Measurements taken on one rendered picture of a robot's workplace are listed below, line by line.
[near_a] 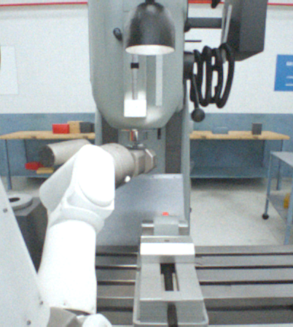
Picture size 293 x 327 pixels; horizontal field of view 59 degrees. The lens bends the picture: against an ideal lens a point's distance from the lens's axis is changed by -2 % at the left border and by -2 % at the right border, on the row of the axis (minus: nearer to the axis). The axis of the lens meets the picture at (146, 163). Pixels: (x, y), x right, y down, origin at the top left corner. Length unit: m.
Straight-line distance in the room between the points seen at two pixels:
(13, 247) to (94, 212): 0.18
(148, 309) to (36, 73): 4.91
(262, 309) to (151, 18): 0.65
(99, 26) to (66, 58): 4.53
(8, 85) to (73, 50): 1.34
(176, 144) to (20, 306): 0.87
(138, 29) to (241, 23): 0.56
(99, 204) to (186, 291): 0.29
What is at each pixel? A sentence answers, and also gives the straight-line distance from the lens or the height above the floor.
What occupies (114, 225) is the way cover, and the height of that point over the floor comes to 0.93.
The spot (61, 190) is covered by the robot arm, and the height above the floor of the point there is 1.23.
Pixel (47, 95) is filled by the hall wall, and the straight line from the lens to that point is 5.15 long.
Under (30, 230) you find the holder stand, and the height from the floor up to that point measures 1.08.
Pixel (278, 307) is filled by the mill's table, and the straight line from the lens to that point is 0.76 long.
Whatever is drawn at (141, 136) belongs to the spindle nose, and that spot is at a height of 1.29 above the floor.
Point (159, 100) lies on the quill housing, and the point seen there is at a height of 1.37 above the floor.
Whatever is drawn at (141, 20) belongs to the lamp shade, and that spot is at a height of 1.47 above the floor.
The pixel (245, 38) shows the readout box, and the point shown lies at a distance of 0.89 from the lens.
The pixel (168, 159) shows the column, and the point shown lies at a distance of 1.01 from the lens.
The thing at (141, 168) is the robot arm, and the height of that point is 1.23.
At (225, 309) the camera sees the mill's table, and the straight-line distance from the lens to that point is 0.72.
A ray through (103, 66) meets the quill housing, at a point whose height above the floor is 1.44.
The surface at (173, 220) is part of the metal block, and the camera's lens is 0.68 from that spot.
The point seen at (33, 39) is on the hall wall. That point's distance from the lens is 5.33.
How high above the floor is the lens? 1.36
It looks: 13 degrees down
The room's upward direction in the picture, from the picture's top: straight up
